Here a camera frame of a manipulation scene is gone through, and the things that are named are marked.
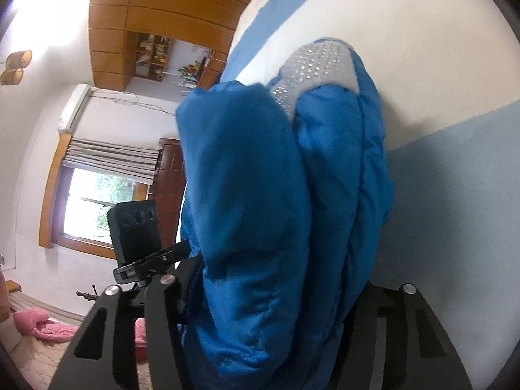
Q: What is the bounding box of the beige quilted blanket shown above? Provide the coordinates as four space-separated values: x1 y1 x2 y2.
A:
7 279 153 390

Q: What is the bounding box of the wooden framed window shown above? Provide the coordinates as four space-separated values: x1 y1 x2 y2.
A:
38 133 152 260

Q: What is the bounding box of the wooden wall cabinet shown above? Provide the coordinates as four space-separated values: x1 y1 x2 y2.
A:
88 0 272 91

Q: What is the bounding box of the wall cable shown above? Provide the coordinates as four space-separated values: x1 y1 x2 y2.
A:
88 88 180 118

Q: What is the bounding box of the blue puffer jacket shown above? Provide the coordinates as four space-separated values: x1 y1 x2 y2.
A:
175 37 397 390

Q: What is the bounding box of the striped window curtain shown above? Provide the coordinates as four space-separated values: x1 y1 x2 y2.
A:
60 137 164 188

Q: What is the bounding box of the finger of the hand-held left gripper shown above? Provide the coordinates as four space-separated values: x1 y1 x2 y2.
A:
112 238 192 288

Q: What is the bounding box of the white and blue bed sheet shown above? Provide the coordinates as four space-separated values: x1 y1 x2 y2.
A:
221 0 520 390

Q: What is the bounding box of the dark wooden door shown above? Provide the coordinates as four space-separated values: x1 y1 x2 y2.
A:
147 138 188 271

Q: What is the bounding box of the white air conditioner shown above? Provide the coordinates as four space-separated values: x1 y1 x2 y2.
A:
56 83 93 133

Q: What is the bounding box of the pink garment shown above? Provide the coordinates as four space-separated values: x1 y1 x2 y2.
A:
11 307 83 343

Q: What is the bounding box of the round wall lamp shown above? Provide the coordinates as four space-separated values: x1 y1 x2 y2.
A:
0 49 34 87

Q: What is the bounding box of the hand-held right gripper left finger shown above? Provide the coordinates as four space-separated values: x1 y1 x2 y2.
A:
49 260 204 390

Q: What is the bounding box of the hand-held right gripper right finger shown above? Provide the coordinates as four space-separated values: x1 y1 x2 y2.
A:
330 281 474 390

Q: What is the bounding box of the open shelf with items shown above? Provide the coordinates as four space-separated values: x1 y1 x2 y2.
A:
131 32 176 83

